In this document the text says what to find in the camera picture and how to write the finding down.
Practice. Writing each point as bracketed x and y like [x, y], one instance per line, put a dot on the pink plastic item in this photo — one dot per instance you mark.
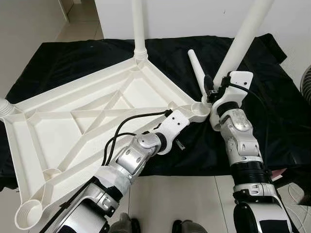
[275, 172]

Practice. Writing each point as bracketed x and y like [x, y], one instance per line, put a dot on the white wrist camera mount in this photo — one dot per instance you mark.
[241, 80]
[175, 124]

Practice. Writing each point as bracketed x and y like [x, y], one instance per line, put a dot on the white plastic table leg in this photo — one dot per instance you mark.
[138, 26]
[4, 108]
[197, 65]
[245, 34]

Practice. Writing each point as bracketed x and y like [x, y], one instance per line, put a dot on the black table frame leg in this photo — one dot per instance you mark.
[279, 182]

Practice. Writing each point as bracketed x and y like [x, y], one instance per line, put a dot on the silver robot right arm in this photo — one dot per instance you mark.
[238, 141]

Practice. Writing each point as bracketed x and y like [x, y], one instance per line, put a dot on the white round fan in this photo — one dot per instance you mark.
[307, 82]

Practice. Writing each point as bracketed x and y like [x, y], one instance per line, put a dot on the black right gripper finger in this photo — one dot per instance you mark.
[209, 90]

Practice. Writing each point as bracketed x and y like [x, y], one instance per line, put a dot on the black table cloth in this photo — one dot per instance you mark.
[73, 63]

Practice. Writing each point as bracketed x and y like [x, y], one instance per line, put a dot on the white plastic children table top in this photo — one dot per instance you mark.
[53, 141]

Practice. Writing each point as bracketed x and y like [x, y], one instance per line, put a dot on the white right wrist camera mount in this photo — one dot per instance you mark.
[241, 80]

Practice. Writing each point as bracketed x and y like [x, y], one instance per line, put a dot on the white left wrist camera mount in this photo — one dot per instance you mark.
[175, 124]

